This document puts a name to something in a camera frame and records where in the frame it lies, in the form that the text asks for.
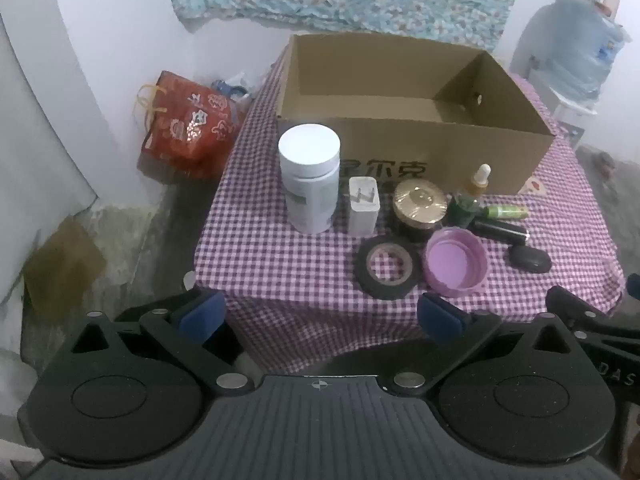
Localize clear plastic bottle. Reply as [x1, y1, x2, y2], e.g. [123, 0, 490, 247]
[210, 72, 266, 106]

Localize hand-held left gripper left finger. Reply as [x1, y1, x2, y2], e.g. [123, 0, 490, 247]
[64, 291, 251, 396]

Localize black tape roll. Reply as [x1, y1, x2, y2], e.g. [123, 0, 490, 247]
[356, 236, 423, 301]

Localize black oval case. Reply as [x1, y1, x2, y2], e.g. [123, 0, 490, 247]
[507, 245, 552, 275]

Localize purple plastic lid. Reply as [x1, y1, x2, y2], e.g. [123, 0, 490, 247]
[421, 226, 488, 297]

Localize red gift bag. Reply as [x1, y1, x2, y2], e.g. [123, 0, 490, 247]
[136, 71, 241, 179]

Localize gold lid jar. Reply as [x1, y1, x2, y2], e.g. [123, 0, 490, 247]
[391, 180, 448, 242]

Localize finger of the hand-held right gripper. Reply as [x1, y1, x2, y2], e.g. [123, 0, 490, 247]
[545, 285, 621, 333]

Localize white water dispenser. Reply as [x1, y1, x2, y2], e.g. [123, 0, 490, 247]
[530, 67, 601, 126]

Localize brown cardboard box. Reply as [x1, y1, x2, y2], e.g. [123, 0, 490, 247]
[276, 34, 557, 196]

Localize white plastic bottle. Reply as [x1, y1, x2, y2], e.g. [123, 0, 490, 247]
[278, 124, 342, 235]

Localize brown paper sheet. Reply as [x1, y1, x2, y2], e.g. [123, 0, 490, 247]
[22, 217, 108, 316]

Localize green dropper bottle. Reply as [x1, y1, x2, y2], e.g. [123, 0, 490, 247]
[446, 163, 493, 228]

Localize blue water jug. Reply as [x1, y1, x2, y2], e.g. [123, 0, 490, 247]
[542, 0, 628, 101]

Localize white charger plug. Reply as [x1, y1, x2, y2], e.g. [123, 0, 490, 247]
[347, 176, 381, 237]

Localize purple checked tablecloth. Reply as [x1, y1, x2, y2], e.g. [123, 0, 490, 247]
[192, 57, 626, 376]

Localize black tube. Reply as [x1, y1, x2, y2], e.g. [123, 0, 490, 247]
[472, 219, 530, 246]

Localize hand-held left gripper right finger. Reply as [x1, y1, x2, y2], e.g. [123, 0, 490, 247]
[390, 292, 583, 396]

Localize green tube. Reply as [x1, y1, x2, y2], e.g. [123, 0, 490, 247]
[482, 203, 530, 221]

